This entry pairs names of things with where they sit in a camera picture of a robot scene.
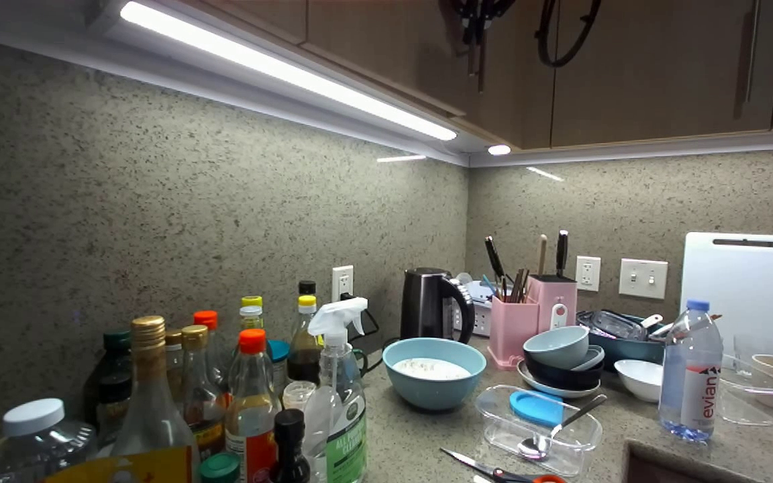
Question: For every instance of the clear plastic container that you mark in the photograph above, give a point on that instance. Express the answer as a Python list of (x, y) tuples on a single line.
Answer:
[(500, 441)]

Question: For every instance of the white spray bottle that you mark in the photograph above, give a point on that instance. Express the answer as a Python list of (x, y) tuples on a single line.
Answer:
[(343, 419)]

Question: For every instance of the under-cabinet light strip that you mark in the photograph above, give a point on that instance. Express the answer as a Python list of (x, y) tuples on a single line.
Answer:
[(497, 151), (288, 70)]

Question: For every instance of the dark green cap bottle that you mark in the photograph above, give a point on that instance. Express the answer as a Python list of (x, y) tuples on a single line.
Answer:
[(116, 378)]

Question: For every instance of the white lid canister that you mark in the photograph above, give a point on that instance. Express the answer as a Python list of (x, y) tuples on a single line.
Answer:
[(38, 419)]

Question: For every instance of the yellow cap dark bottle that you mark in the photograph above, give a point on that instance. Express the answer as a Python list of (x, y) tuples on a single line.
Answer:
[(308, 345)]

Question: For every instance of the yellow green cap bottle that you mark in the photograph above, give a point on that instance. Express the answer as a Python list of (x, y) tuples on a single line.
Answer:
[(254, 309)]

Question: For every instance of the small gold cap bottle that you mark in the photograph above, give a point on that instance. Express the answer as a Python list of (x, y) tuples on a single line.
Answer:
[(198, 378)]

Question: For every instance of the pink knife block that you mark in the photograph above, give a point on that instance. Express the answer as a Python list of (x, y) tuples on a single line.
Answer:
[(553, 304)]

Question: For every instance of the light blue filled bowl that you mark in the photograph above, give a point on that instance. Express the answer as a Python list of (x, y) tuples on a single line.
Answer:
[(434, 379)]

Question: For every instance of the small white bowl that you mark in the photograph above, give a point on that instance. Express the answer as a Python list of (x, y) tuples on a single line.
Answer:
[(639, 379)]

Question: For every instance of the teal lid dark jar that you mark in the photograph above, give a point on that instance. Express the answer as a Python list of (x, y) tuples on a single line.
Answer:
[(280, 349)]

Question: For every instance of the clear lid jar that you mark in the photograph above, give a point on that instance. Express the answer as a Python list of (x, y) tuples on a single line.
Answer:
[(298, 398)]

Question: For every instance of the orange cap sauce bottle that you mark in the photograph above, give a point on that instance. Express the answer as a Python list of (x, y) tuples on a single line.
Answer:
[(254, 394)]

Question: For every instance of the red cap bottle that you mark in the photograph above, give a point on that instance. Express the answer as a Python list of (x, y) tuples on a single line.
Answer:
[(208, 320)]

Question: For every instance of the wide white switch plate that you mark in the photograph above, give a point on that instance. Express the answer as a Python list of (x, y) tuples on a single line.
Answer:
[(643, 278)]

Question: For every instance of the blue lid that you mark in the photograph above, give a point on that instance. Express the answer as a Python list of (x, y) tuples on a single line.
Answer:
[(539, 408)]

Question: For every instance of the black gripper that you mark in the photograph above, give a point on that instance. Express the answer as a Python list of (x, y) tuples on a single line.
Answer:
[(471, 23)]

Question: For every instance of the pink utensil holder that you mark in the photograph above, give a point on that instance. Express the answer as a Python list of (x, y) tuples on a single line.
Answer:
[(510, 337)]

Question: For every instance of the clear glass container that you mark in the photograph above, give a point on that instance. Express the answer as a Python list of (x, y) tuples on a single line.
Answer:
[(752, 403)]

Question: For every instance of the dark navy bowl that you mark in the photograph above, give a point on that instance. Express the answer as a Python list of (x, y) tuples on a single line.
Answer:
[(569, 375)]

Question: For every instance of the clear plastic water bottle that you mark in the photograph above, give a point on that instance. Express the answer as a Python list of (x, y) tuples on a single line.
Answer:
[(692, 384)]

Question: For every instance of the small black cap bottle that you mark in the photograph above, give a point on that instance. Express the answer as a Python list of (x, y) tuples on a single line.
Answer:
[(290, 447)]

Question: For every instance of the white cutting board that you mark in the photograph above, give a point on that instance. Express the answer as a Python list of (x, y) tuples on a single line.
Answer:
[(749, 285)]

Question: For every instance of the green bottle cap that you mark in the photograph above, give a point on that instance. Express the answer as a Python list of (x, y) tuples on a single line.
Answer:
[(219, 467)]

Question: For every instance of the white wall outlet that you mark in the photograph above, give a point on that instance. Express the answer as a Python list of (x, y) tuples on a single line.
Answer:
[(343, 284)]

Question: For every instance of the wooden upper cabinets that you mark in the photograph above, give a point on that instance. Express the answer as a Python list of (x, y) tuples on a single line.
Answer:
[(655, 81)]

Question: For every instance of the large gold cap bottle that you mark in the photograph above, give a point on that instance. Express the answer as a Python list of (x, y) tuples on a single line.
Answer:
[(148, 394)]

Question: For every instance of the black electric kettle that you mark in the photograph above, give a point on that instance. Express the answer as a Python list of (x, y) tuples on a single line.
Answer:
[(428, 309)]

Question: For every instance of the black cap oil bottle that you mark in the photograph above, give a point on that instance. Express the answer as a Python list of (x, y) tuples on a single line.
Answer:
[(308, 288)]

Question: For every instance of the wooden cabinet door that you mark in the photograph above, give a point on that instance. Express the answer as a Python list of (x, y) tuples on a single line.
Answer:
[(521, 89), (369, 37)]

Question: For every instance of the small white switch plate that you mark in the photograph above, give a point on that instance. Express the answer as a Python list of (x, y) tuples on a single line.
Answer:
[(590, 274)]

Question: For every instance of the pale blue stacked bowl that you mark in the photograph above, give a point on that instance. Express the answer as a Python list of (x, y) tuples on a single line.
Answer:
[(553, 345)]

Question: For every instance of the metal spoon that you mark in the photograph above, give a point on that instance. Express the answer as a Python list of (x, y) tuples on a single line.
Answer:
[(534, 449)]

